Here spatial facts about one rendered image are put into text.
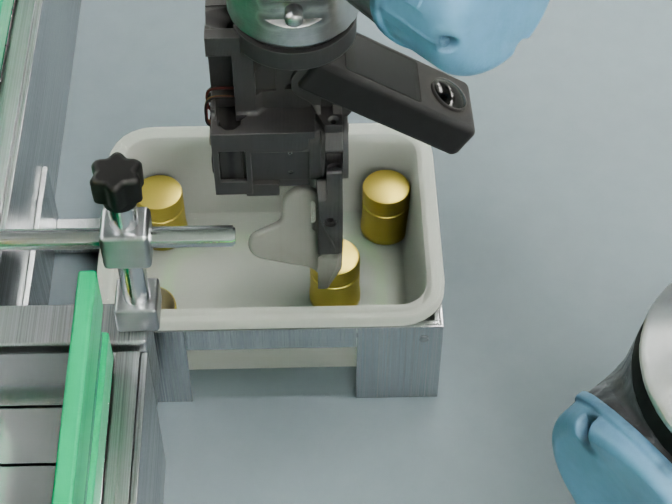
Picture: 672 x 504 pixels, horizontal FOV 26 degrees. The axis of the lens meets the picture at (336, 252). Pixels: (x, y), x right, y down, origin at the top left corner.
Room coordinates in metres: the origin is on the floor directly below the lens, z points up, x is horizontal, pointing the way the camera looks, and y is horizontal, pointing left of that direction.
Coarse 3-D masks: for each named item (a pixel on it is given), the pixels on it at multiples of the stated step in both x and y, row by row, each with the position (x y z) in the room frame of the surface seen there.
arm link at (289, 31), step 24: (240, 0) 0.61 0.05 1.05; (264, 0) 0.60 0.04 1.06; (288, 0) 0.60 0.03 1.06; (312, 0) 0.60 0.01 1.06; (336, 0) 0.60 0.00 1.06; (240, 24) 0.61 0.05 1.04; (264, 24) 0.60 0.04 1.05; (288, 24) 0.59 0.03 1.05; (312, 24) 0.60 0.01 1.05; (336, 24) 0.60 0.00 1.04; (288, 48) 0.60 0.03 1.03
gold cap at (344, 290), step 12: (348, 252) 0.63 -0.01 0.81; (348, 264) 0.62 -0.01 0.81; (312, 276) 0.62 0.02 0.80; (336, 276) 0.61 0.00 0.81; (348, 276) 0.62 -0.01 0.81; (312, 288) 0.62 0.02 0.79; (336, 288) 0.61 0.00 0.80; (348, 288) 0.62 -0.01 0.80; (312, 300) 0.62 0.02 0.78; (324, 300) 0.61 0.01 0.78; (336, 300) 0.61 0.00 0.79; (348, 300) 0.62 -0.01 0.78
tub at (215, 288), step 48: (144, 144) 0.71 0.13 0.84; (192, 144) 0.71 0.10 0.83; (384, 144) 0.72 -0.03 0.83; (192, 192) 0.71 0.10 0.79; (432, 192) 0.66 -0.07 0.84; (240, 240) 0.68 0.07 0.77; (432, 240) 0.62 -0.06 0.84; (192, 288) 0.64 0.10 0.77; (240, 288) 0.64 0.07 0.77; (288, 288) 0.64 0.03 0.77; (384, 288) 0.64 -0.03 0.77; (432, 288) 0.58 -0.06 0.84
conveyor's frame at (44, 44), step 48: (48, 0) 0.84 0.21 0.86; (48, 48) 0.81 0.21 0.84; (0, 96) 0.72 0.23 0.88; (48, 96) 0.78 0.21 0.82; (0, 144) 0.67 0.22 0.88; (48, 144) 0.75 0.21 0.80; (0, 192) 0.63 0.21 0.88; (0, 288) 0.56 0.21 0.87; (144, 384) 0.48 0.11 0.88; (144, 432) 0.45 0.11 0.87; (144, 480) 0.43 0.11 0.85
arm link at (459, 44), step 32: (352, 0) 0.54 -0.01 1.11; (384, 0) 0.52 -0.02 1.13; (416, 0) 0.51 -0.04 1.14; (448, 0) 0.50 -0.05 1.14; (480, 0) 0.50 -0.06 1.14; (512, 0) 0.52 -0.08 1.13; (544, 0) 0.53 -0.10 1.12; (384, 32) 0.52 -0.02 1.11; (416, 32) 0.50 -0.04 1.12; (448, 32) 0.50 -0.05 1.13; (480, 32) 0.50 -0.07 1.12; (512, 32) 0.52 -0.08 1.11; (448, 64) 0.50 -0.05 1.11; (480, 64) 0.50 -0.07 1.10
